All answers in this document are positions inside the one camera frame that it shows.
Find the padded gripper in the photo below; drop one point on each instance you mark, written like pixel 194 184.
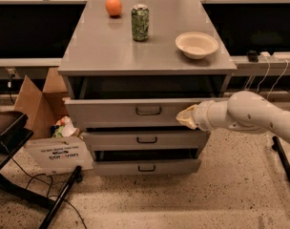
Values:
pixel 203 116

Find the grey top drawer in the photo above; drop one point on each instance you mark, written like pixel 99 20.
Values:
pixel 120 113

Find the grey drawer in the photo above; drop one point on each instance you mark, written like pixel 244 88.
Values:
pixel 146 167
pixel 120 113
pixel 145 140

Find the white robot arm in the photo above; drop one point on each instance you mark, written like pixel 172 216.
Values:
pixel 244 111

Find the grey middle drawer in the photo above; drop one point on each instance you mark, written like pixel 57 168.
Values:
pixel 145 140

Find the grey drawer cabinet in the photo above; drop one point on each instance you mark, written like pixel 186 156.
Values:
pixel 103 61

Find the grey bottom drawer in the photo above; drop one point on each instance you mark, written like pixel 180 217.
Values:
pixel 146 167

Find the white paper bowl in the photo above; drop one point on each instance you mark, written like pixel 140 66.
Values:
pixel 196 45

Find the black adapter on ledge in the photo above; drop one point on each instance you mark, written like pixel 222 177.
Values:
pixel 252 56

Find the black bar on floor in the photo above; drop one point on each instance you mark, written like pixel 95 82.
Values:
pixel 277 147

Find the white power strip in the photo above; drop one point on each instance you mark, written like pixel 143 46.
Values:
pixel 277 56

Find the green soda can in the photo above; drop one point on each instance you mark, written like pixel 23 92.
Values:
pixel 140 22

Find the trash in cardboard box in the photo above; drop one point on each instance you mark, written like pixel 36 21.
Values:
pixel 64 128

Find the orange fruit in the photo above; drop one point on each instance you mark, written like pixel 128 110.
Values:
pixel 113 7

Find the brown cardboard box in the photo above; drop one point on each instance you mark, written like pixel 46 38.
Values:
pixel 54 155

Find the black stand at left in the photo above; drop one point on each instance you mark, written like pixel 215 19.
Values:
pixel 13 136

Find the black top drawer handle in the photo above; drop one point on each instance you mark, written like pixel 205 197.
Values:
pixel 148 111

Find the wall outlet with plug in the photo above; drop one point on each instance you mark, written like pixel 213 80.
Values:
pixel 12 72

